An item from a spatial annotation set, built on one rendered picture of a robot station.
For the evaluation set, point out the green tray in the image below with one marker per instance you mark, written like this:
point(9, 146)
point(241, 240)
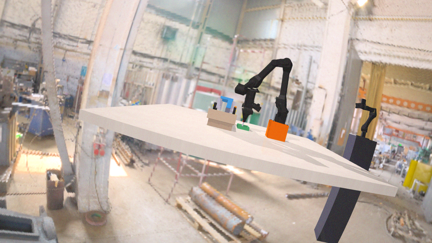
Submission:
point(244, 127)

